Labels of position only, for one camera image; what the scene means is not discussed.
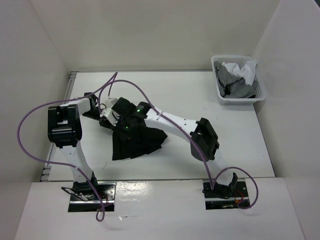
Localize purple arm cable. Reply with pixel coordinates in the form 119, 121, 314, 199
97, 79, 259, 209
16, 71, 119, 223

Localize white plastic laundry basket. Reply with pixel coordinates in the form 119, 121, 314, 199
211, 55, 266, 105

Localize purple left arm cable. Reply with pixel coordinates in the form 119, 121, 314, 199
16, 71, 119, 223

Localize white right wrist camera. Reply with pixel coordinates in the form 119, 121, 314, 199
100, 108, 118, 126

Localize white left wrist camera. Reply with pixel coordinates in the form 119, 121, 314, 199
104, 98, 118, 109

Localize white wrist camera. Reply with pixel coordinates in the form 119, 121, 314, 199
104, 98, 118, 109
100, 108, 118, 126

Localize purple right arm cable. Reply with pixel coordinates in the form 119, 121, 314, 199
97, 79, 259, 209

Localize grey skirt in basket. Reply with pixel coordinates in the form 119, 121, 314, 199
213, 61, 256, 99

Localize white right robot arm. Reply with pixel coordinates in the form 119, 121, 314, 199
102, 97, 238, 199

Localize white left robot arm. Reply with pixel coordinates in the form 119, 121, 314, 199
47, 92, 106, 200

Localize black pleated skirt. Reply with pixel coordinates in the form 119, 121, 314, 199
112, 125, 168, 161

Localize white garment in basket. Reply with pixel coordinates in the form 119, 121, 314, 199
222, 60, 258, 86

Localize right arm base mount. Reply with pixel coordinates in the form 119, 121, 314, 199
202, 179, 250, 210

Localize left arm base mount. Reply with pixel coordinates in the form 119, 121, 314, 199
61, 182, 116, 213

